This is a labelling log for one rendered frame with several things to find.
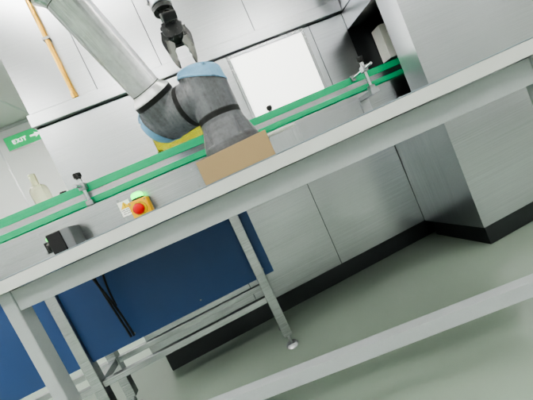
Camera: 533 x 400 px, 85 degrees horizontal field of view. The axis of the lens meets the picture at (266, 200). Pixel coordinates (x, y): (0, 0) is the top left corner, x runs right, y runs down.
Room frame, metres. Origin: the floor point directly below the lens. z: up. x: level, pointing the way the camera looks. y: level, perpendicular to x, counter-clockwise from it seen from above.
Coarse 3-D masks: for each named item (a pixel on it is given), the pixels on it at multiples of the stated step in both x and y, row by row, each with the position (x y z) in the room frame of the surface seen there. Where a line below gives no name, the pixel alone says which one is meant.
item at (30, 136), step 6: (24, 132) 4.09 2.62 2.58; (30, 132) 4.10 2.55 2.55; (36, 132) 4.11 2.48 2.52; (6, 138) 4.06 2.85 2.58; (12, 138) 4.07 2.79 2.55; (18, 138) 4.08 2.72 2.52; (24, 138) 4.09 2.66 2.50; (30, 138) 4.10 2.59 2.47; (36, 138) 4.11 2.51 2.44; (6, 144) 4.06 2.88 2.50; (12, 144) 4.07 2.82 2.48; (18, 144) 4.08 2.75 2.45; (24, 144) 4.08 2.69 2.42; (12, 150) 4.06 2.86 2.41
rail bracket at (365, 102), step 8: (360, 56) 1.27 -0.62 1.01; (360, 64) 1.28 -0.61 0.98; (368, 64) 1.23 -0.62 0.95; (360, 72) 1.30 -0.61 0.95; (352, 80) 1.38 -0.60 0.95; (368, 80) 1.27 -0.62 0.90; (368, 88) 1.28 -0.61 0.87; (376, 88) 1.26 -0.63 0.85; (368, 96) 1.29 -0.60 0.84; (360, 104) 1.36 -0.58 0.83; (368, 104) 1.37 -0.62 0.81
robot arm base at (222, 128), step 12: (228, 108) 0.73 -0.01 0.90; (204, 120) 0.74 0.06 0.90; (216, 120) 0.72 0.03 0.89; (228, 120) 0.72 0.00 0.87; (240, 120) 0.74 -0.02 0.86; (204, 132) 0.75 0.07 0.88; (216, 132) 0.72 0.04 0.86; (228, 132) 0.71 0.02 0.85; (240, 132) 0.71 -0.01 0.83; (252, 132) 0.73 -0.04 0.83; (216, 144) 0.71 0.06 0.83; (228, 144) 0.71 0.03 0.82
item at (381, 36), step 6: (384, 24) 1.56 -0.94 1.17; (378, 30) 1.56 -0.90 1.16; (384, 30) 1.56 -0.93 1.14; (378, 36) 1.57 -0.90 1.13; (384, 36) 1.55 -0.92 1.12; (378, 42) 1.59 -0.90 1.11; (384, 42) 1.55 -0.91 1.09; (390, 42) 1.56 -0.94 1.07; (378, 48) 1.61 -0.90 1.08; (384, 48) 1.57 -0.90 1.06; (390, 48) 1.55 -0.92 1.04; (384, 54) 1.59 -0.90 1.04; (390, 54) 1.55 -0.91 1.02; (396, 54) 1.56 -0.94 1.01; (384, 60) 1.60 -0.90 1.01
